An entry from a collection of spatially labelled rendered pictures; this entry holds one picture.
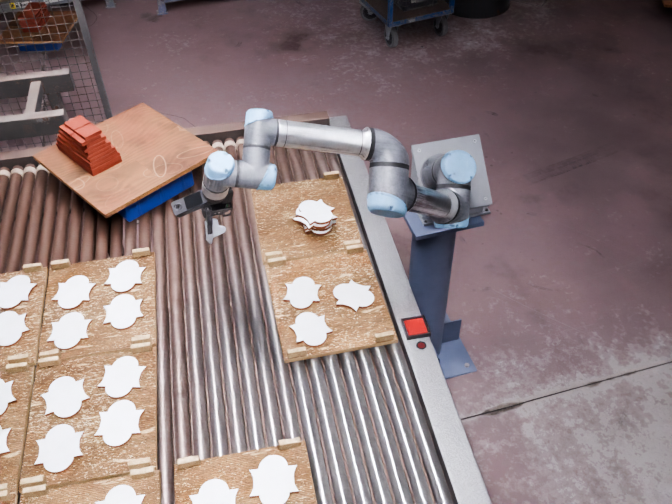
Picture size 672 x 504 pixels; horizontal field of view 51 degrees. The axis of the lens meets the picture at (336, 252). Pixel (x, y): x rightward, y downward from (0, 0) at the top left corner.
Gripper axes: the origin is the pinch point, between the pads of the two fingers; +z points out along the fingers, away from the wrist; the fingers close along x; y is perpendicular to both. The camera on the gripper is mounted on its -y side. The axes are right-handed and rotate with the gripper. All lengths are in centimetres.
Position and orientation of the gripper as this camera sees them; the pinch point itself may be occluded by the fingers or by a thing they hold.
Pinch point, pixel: (201, 222)
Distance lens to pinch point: 223.8
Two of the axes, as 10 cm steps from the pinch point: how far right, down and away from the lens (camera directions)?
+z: -2.5, 4.2, 8.7
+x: -3.3, -8.9, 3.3
